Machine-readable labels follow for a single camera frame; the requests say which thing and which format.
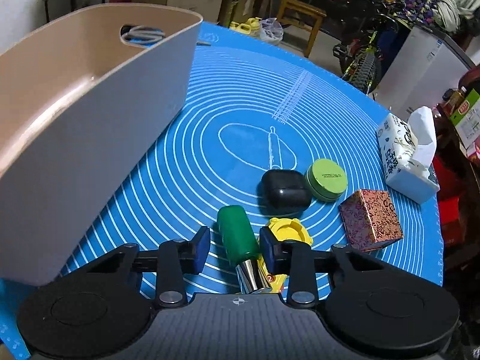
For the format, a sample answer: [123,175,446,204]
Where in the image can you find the black earbuds case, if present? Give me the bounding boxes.
[257,169,312,213]

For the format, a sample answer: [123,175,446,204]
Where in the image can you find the patterned square gift box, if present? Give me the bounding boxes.
[338,189,404,252]

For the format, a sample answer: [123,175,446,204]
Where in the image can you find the grey handled scissors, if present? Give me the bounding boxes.
[120,25,165,45]

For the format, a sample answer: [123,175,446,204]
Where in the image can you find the yellow plastic toy launcher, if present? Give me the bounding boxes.
[257,218,313,293]

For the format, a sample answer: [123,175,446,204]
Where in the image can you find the plastic bag on floor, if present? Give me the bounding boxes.
[259,18,284,46]

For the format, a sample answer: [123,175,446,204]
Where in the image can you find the beige plastic storage bin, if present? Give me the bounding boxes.
[1,3,203,285]

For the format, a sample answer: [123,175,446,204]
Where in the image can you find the blue silicone baking mat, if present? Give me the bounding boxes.
[0,21,445,360]

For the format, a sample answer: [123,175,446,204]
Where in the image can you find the wooden chair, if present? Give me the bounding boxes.
[277,0,326,58]

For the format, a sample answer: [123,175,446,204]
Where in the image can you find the green white carton box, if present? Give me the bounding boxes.
[450,89,480,149]

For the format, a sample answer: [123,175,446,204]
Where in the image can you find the white cabinet appliance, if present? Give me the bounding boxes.
[375,26,475,120]

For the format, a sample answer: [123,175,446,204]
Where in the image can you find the bicycle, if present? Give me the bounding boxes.
[326,0,399,94]

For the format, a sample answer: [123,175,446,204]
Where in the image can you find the green round tin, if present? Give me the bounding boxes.
[305,158,348,203]

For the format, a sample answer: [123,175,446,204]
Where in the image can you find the tissue box with tissue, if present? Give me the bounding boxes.
[377,106,440,205]

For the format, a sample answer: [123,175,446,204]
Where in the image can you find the yellow oil jug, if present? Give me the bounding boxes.
[229,17,261,38]

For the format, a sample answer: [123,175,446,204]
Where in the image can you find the green handled metal stamp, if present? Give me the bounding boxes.
[216,205,272,294]

